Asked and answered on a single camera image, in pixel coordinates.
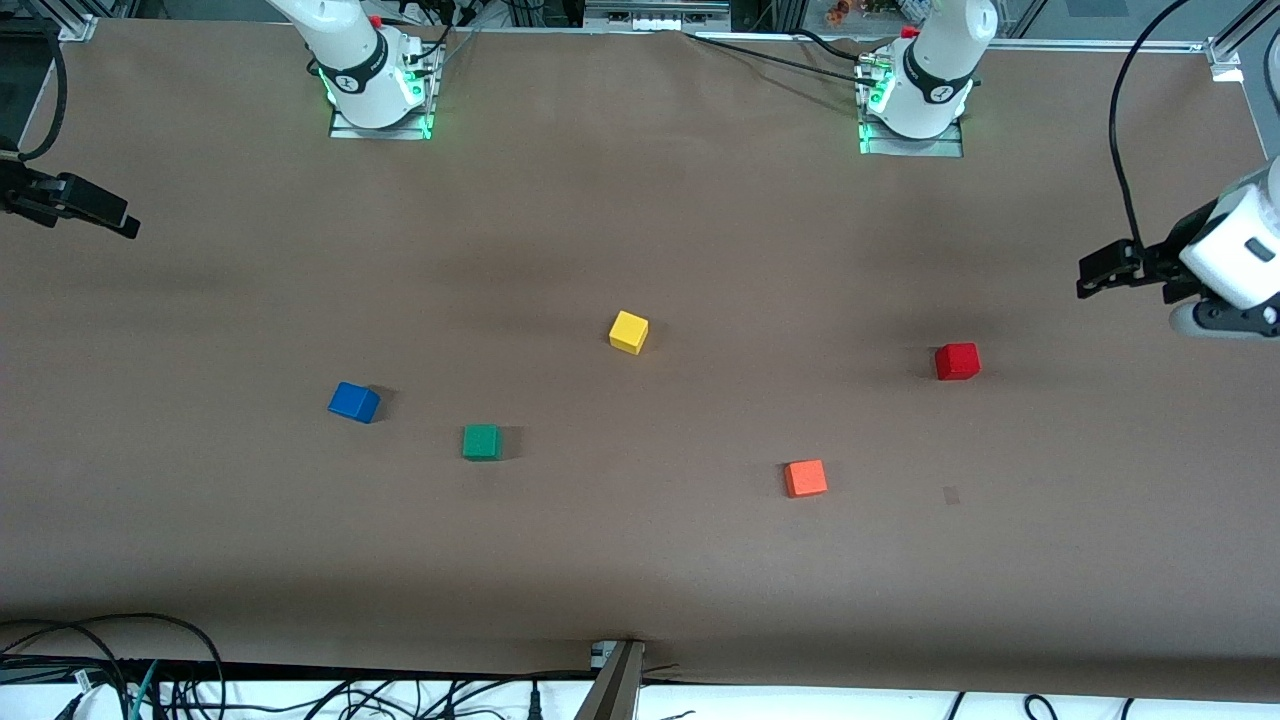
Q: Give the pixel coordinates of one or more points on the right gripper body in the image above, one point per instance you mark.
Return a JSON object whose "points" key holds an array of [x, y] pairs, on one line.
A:
{"points": [[22, 192]]}

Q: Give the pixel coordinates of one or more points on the red cube block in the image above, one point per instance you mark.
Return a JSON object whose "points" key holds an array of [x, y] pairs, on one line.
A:
{"points": [[957, 361]]}

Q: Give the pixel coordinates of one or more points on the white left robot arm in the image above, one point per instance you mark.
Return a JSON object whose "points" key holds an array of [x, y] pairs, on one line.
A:
{"points": [[935, 70]]}

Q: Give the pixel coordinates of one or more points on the blue cube block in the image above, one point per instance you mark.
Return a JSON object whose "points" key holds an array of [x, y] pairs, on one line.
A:
{"points": [[353, 402]]}

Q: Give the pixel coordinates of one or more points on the orange cube block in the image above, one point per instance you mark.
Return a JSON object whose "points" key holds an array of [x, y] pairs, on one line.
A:
{"points": [[805, 478]]}

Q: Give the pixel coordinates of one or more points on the green cube block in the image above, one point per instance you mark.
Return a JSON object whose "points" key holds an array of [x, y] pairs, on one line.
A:
{"points": [[481, 442]]}

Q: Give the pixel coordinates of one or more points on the yellow cube block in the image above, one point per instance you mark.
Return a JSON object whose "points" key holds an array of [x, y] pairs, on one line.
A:
{"points": [[628, 331]]}

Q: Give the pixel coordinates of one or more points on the grey power strip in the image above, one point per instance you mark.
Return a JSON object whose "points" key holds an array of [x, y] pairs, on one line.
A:
{"points": [[655, 14]]}

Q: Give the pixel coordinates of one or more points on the aluminium profile bar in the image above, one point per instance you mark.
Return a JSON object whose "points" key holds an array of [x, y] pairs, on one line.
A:
{"points": [[612, 685]]}

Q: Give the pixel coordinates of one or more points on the aluminium frame corner bracket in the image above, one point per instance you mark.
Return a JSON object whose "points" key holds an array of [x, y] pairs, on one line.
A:
{"points": [[76, 27], [1235, 50]]}

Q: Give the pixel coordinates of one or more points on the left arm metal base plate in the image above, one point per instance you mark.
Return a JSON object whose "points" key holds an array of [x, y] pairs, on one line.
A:
{"points": [[940, 145]]}

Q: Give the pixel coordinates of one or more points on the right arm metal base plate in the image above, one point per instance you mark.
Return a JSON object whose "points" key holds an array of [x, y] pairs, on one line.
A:
{"points": [[345, 130]]}

